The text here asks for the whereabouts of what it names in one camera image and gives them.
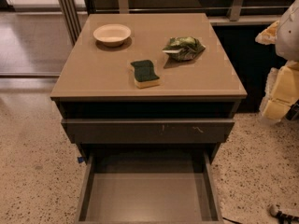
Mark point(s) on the cream round bowl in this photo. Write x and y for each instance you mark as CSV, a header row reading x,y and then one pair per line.
x,y
112,35

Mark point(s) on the metal frame post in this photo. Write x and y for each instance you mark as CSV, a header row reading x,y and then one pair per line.
x,y
68,7

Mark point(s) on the blue tape piece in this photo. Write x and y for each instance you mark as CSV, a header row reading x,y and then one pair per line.
x,y
80,159

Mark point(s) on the green chip bag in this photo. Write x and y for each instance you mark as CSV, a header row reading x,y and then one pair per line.
x,y
183,48

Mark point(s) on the closed top drawer front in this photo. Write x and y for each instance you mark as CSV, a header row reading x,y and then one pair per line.
x,y
147,131

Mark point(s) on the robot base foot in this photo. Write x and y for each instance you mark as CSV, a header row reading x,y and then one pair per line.
x,y
284,215

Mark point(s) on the open middle drawer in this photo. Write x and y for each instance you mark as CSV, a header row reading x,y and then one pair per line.
x,y
148,187

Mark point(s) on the brown drawer cabinet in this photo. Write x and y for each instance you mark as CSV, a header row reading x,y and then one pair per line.
x,y
97,81

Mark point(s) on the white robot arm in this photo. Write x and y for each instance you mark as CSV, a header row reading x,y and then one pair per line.
x,y
287,39

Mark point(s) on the wooden counter with rails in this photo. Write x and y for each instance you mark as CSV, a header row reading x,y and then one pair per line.
x,y
220,12

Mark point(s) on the green and yellow sponge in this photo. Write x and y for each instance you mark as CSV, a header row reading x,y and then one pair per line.
x,y
144,74

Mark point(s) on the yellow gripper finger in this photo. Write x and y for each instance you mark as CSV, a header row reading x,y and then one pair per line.
x,y
281,91
268,35

